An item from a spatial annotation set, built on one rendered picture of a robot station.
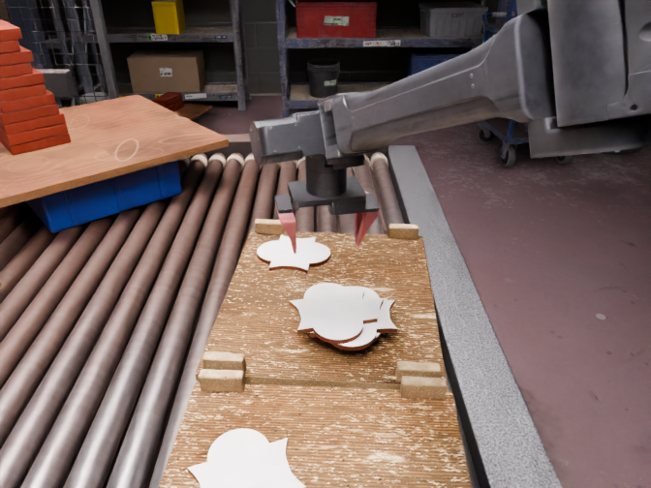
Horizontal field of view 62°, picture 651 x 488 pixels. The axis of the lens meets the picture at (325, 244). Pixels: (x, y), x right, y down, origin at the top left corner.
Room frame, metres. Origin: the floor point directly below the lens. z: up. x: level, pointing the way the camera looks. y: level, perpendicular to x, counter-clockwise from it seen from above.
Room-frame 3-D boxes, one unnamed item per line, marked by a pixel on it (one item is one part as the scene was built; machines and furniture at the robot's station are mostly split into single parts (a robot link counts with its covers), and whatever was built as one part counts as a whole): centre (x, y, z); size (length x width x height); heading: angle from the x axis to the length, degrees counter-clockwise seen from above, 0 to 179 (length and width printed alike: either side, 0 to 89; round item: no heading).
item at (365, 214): (0.70, -0.04, 1.10); 0.07 x 0.07 x 0.09; 12
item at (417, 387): (0.51, -0.13, 0.95); 0.06 x 0.02 x 0.03; 87
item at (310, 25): (4.89, -0.08, 0.78); 0.66 x 0.45 x 0.28; 91
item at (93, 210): (1.18, 0.55, 0.97); 0.31 x 0.31 x 0.10; 41
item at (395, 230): (0.93, -0.15, 0.95); 0.06 x 0.02 x 0.03; 86
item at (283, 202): (0.69, 0.03, 1.10); 0.07 x 0.07 x 0.09; 12
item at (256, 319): (0.74, -0.01, 0.93); 0.41 x 0.35 x 0.02; 176
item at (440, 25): (4.89, -1.06, 0.76); 0.50 x 0.36 x 0.24; 97
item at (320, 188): (0.69, 0.00, 1.17); 0.10 x 0.07 x 0.07; 102
